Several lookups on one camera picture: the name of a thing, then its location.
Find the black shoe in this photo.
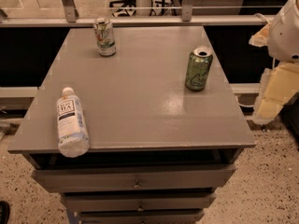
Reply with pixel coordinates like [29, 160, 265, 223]
[0, 201, 10, 224]

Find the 7up soda can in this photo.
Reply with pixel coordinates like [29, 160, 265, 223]
[93, 18, 116, 57]

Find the clear plastic tea bottle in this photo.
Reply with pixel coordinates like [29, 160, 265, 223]
[56, 87, 90, 158]

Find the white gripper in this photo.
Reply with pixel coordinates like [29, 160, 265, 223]
[249, 0, 299, 125]

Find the grey drawer cabinet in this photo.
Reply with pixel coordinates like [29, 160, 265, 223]
[9, 26, 254, 224]

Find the white cable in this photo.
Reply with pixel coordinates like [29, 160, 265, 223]
[235, 94, 257, 109]

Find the grey metal railing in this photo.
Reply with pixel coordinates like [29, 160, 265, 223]
[0, 0, 281, 27]

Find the black office chair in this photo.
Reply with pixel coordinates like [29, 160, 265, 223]
[109, 0, 136, 17]

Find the green soda can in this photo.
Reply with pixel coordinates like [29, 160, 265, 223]
[185, 46, 213, 91]

